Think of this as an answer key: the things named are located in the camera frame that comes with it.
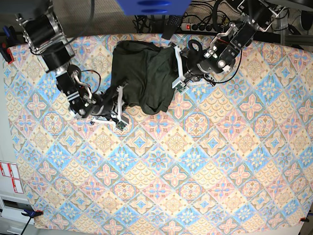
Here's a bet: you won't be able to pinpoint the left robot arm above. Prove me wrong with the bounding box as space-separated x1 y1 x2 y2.
170 0 285 93

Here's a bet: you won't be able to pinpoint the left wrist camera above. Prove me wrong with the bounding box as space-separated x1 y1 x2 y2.
172 80 189 94

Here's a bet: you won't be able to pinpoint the red white stickers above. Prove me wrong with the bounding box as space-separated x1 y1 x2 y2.
0 162 23 194

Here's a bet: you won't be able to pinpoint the blue clamp bottom left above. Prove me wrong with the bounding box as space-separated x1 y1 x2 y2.
21 210 44 235

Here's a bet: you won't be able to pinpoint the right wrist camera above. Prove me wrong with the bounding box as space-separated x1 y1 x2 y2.
115 119 129 131

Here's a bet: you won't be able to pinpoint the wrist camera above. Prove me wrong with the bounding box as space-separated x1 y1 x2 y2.
115 119 129 131
172 80 189 94

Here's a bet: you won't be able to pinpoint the colourful patterned tablecloth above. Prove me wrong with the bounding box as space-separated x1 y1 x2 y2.
3 42 313 235

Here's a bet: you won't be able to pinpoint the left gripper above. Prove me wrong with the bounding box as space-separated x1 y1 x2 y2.
171 40 206 84

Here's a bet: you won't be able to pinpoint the black remote control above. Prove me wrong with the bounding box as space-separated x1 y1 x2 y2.
162 15 183 40

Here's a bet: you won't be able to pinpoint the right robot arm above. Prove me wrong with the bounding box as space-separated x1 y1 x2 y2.
10 0 129 130

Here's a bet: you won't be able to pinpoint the blue plastic box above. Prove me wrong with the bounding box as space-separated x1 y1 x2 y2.
116 0 191 16

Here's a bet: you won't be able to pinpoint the black clamp bottom right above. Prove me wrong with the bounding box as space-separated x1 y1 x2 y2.
300 218 310 222

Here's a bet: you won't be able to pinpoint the dark green long-sleeve shirt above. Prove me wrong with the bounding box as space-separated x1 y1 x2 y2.
104 41 179 115

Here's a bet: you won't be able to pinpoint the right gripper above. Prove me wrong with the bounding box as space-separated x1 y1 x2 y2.
91 83 128 123

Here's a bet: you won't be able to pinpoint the white power strip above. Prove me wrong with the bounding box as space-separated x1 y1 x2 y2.
180 23 217 33

